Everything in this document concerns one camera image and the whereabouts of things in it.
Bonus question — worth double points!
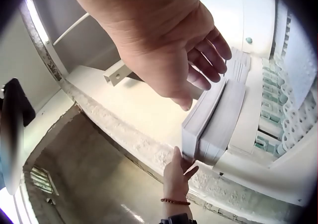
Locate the person's left hand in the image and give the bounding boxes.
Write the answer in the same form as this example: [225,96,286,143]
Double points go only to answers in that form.
[161,146,199,201]

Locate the person's right hand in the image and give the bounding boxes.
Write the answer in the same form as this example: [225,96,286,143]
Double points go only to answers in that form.
[86,0,233,111]

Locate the person's right index finger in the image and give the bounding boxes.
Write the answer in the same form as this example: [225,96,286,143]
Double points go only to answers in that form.
[187,60,211,91]

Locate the person's right thumb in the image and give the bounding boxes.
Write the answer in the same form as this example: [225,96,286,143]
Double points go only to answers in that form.
[155,55,193,111]

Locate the person's right middle finger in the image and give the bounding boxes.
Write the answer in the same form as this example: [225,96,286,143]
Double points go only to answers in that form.
[188,49,221,83]

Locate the person's left fingers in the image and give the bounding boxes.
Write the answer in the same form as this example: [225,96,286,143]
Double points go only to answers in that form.
[171,146,199,177]

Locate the person's right little finger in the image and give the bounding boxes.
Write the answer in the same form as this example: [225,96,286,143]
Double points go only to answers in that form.
[205,26,233,61]

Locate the person's right ring finger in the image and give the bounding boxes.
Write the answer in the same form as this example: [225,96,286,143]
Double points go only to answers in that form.
[196,38,228,74]

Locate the stack of white paper sheets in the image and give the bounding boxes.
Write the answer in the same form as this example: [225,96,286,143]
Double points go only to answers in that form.
[181,47,251,166]

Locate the black wrist band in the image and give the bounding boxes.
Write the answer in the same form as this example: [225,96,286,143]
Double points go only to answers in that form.
[160,213,197,224]

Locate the large white machine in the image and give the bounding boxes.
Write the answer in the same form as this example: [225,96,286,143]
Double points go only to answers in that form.
[52,0,318,208]

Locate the white perforated paper strip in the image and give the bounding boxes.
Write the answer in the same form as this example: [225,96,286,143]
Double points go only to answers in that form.
[273,0,318,157]

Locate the thin white pipe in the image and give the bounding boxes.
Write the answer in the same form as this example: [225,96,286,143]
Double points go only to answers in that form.
[53,12,90,46]

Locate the metal vent grille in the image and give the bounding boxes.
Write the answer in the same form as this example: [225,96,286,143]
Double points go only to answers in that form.
[30,166,59,196]

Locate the fluorescent tube lamp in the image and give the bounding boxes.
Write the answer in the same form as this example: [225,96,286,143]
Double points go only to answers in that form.
[24,0,51,44]

